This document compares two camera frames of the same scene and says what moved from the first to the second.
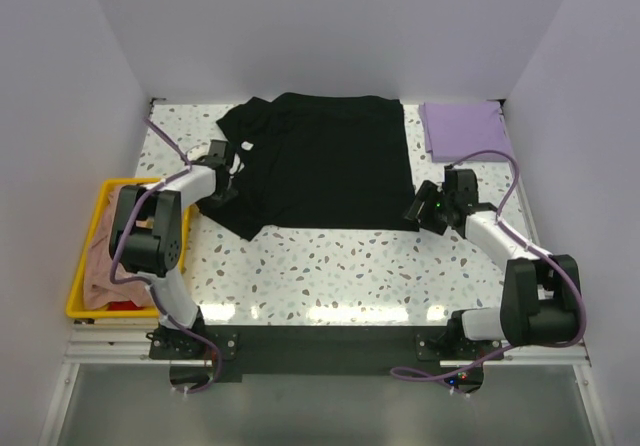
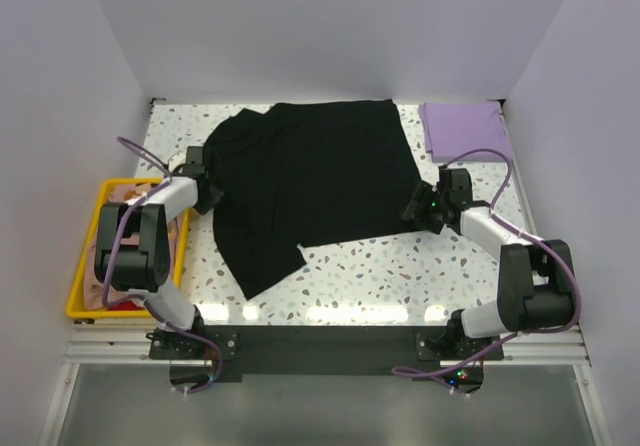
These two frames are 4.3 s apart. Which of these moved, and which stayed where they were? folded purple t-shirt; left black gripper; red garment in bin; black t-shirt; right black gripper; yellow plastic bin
Moved: left black gripper; black t-shirt
Stayed: red garment in bin; right black gripper; yellow plastic bin; folded purple t-shirt
